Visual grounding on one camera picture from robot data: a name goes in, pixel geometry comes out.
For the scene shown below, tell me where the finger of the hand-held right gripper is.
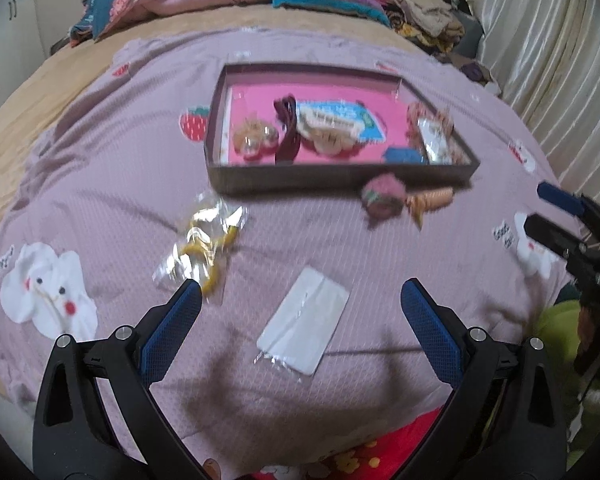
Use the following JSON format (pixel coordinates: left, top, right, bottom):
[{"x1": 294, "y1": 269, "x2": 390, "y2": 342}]
[
  {"x1": 536, "y1": 182, "x2": 600, "y2": 226},
  {"x1": 524, "y1": 214, "x2": 588, "y2": 261}
]

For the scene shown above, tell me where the cream hair claw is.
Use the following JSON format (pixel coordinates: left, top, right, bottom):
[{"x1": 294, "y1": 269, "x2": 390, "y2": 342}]
[{"x1": 297, "y1": 102, "x2": 363, "y2": 153}]

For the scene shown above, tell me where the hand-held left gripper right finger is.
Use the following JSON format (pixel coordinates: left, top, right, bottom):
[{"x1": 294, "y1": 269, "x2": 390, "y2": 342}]
[{"x1": 400, "y1": 278, "x2": 566, "y2": 480}]

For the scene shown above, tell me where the blue hair clip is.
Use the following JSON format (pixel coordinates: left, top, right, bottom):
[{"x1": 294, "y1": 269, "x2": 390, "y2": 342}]
[{"x1": 382, "y1": 146, "x2": 428, "y2": 165}]

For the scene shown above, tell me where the clear earring packet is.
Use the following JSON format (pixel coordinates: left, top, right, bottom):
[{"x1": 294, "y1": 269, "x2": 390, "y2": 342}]
[{"x1": 416, "y1": 117, "x2": 453, "y2": 165}]

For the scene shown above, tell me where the pearl hair clip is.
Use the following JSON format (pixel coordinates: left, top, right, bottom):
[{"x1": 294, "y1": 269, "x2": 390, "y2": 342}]
[{"x1": 232, "y1": 117, "x2": 281, "y2": 161}]

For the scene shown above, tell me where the yellow hair claw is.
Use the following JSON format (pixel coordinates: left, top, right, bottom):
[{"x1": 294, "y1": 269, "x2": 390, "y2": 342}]
[{"x1": 152, "y1": 192, "x2": 251, "y2": 296}]

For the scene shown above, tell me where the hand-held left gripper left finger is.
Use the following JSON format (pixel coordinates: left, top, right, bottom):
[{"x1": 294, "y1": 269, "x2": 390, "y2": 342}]
[{"x1": 32, "y1": 278, "x2": 203, "y2": 480}]

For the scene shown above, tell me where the red floral cloth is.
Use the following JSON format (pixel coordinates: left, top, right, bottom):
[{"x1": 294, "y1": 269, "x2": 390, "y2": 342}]
[{"x1": 250, "y1": 405, "x2": 446, "y2": 480}]

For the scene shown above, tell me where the pile of clothes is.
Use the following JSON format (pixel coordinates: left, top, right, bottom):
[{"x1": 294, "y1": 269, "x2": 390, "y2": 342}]
[{"x1": 342, "y1": 0, "x2": 503, "y2": 96}]

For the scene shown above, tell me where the shallow dark cardboard box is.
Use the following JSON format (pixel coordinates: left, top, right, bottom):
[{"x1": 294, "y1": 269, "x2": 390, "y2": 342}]
[{"x1": 203, "y1": 62, "x2": 481, "y2": 197}]

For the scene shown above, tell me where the orange hair claw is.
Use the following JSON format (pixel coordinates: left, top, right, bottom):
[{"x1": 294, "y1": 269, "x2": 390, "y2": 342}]
[{"x1": 405, "y1": 187, "x2": 455, "y2": 223}]

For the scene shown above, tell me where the maroon rectangular hair clip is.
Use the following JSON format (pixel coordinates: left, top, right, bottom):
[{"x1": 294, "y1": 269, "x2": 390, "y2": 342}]
[{"x1": 272, "y1": 94, "x2": 303, "y2": 165}]

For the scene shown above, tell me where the green garment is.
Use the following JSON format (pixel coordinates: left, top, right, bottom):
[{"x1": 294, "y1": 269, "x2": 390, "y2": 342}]
[{"x1": 532, "y1": 285, "x2": 600, "y2": 461}]

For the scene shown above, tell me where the pink book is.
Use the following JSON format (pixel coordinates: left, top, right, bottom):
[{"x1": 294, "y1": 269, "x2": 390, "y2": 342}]
[{"x1": 220, "y1": 82, "x2": 431, "y2": 166}]

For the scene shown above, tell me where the white earring card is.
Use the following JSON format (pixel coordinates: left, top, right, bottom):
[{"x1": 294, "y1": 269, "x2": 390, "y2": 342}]
[{"x1": 254, "y1": 266, "x2": 352, "y2": 376}]

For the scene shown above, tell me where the striped pillow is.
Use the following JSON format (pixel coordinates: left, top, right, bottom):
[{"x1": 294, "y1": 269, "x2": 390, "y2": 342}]
[{"x1": 272, "y1": 0, "x2": 391, "y2": 28}]

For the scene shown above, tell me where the white wardrobe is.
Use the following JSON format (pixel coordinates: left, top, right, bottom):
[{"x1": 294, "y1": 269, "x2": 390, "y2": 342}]
[{"x1": 0, "y1": 0, "x2": 51, "y2": 126}]

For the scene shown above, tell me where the cream curtain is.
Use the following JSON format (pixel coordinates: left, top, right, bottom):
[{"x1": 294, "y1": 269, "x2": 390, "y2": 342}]
[{"x1": 472, "y1": 0, "x2": 600, "y2": 201}]

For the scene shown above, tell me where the purple printed quilt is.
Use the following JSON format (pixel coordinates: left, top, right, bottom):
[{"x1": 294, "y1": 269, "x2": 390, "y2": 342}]
[{"x1": 0, "y1": 30, "x2": 581, "y2": 461}]

